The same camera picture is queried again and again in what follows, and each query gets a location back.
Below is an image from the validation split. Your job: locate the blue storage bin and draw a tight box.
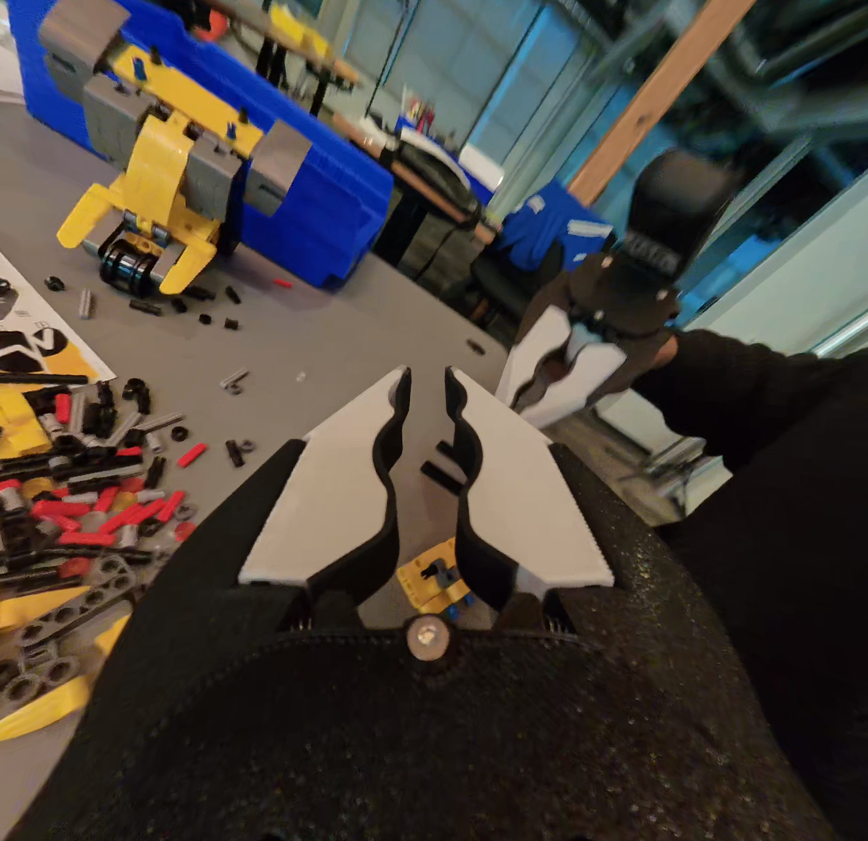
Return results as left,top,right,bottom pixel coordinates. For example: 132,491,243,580
0,0,396,290

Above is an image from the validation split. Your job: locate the yellow grey brick vehicle model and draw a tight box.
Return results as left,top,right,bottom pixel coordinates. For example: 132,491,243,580
37,0,314,298

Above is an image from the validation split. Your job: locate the blue striped jacket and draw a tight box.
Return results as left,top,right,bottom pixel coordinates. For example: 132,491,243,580
498,178,617,274

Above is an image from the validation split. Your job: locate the wooden office desk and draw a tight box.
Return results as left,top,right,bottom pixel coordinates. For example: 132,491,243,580
332,112,504,245

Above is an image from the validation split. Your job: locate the printed instruction sheet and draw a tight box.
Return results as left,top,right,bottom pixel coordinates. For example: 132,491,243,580
0,251,118,384

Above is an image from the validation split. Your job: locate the wooden beam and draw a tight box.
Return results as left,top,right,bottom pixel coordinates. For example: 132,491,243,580
568,0,781,206

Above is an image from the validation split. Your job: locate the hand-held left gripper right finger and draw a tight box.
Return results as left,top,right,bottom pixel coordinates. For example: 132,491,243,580
443,365,616,613

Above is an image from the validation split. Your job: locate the black office chair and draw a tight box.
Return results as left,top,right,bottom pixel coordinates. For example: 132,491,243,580
468,241,567,330

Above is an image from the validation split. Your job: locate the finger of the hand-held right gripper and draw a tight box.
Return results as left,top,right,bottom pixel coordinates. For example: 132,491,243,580
495,305,574,411
521,339,629,430

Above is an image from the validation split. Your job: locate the pile of brick pieces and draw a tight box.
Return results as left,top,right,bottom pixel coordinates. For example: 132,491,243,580
0,376,208,743

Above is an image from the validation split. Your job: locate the person's right forearm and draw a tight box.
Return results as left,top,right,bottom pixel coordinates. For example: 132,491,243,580
631,329,868,469

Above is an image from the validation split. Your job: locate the yellow brick panel assembly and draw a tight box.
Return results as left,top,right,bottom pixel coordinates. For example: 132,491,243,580
395,536,476,616

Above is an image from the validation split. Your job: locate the scattered group of black pins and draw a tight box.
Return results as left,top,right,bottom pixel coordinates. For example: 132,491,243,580
44,274,244,333

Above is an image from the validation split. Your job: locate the wooden workbench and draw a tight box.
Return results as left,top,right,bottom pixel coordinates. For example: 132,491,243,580
170,0,362,116

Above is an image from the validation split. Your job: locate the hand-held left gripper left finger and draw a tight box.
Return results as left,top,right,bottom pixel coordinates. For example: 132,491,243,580
237,365,413,609

